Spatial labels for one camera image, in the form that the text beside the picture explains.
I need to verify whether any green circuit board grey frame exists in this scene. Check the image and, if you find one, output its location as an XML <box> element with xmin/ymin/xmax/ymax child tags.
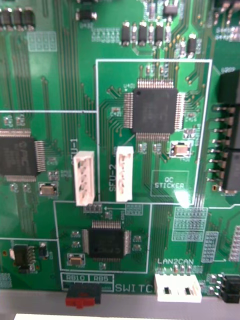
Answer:
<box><xmin>0</xmin><ymin>0</ymin><xmax>240</xmax><ymax>320</ymax></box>

